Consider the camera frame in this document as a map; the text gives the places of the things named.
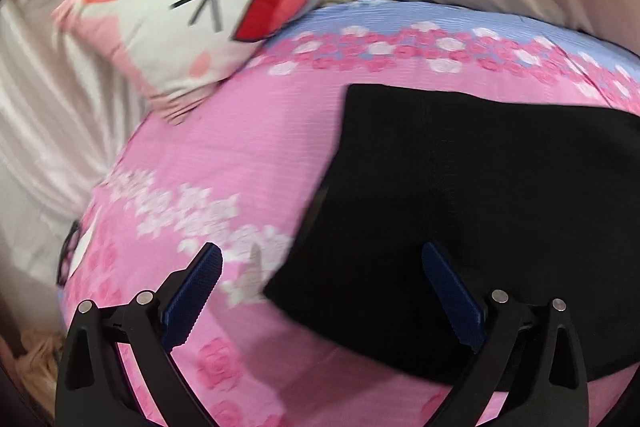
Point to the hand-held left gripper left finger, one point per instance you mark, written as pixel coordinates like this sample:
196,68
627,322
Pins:
192,297

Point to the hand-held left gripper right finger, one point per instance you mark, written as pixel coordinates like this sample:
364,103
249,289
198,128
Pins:
455,297

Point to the black pants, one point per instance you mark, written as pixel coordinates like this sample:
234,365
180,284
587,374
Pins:
425,182

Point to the pink floral bed blanket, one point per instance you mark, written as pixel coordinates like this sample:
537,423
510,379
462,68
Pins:
225,147

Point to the tan fluffy plush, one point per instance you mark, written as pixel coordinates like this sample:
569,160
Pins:
30,357

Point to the pale pink satin curtain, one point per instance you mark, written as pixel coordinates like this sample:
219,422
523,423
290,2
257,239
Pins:
45,107

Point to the cartoon face pillow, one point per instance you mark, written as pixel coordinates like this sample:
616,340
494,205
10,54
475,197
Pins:
165,7

